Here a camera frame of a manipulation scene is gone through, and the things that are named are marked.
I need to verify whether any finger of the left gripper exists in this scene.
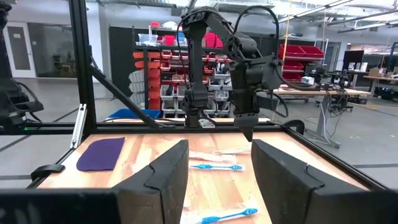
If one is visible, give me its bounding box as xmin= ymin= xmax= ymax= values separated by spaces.
xmin=233 ymin=114 xmax=248 ymax=138
xmin=246 ymin=115 xmax=259 ymax=142

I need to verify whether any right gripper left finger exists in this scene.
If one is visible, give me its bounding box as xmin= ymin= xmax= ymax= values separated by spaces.
xmin=0 ymin=139 xmax=190 ymax=224

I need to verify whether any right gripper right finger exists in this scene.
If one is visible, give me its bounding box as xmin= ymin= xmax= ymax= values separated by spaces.
xmin=250 ymin=138 xmax=398 ymax=224

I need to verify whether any blue toothbrush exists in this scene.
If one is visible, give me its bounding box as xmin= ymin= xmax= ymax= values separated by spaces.
xmin=182 ymin=205 xmax=261 ymax=224
xmin=189 ymin=163 xmax=244 ymax=172

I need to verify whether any rack of red bins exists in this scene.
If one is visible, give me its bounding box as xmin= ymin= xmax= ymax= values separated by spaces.
xmin=277 ymin=43 xmax=325 ymax=82

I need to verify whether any navy blue cloth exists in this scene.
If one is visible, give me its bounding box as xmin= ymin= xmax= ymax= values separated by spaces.
xmin=76 ymin=136 xmax=126 ymax=172

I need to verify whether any wooden work table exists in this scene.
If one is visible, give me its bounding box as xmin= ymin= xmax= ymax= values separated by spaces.
xmin=272 ymin=86 xmax=373 ymax=149

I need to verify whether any blue plastic tub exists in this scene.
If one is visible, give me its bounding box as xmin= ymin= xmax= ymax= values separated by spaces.
xmin=108 ymin=108 xmax=163 ymax=120

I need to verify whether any black monitor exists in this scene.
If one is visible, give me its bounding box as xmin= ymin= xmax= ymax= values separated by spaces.
xmin=341 ymin=49 xmax=365 ymax=72

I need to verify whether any black storage shelf with bins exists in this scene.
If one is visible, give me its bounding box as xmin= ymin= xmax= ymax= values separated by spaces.
xmin=108 ymin=21 xmax=237 ymax=119

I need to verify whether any black machine with green light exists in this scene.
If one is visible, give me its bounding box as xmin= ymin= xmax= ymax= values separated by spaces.
xmin=0 ymin=0 xmax=45 ymax=133

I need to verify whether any white door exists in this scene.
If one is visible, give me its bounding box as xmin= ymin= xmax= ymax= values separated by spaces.
xmin=2 ymin=21 xmax=37 ymax=79

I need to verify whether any black frame corner clamp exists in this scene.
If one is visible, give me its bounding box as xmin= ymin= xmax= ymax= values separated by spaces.
xmin=30 ymin=163 xmax=67 ymax=182
xmin=280 ymin=119 xmax=306 ymax=136

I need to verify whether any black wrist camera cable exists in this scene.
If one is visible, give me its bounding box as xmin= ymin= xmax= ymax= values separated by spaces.
xmin=233 ymin=5 xmax=280 ymax=72

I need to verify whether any yellow hanging cable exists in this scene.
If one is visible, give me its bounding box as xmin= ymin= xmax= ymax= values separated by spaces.
xmin=280 ymin=0 xmax=293 ymax=65

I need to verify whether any silver metal bracket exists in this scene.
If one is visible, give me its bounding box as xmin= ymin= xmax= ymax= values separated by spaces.
xmin=69 ymin=103 xmax=88 ymax=150

